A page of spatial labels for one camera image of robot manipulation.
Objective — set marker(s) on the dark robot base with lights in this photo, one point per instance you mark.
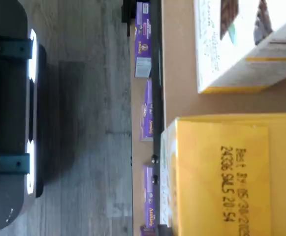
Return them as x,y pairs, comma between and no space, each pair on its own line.
7,110

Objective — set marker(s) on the purple Annie's snack box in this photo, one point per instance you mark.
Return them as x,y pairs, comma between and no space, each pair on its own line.
147,231
142,37
146,115
149,196

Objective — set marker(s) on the small white yellow-top box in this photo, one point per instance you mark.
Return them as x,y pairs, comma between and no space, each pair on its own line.
219,184

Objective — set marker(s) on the tall white Simple Mills box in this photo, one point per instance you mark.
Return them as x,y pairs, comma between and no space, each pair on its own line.
219,49

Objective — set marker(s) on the black metal shelving rack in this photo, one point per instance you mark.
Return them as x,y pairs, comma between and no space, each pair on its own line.
157,98

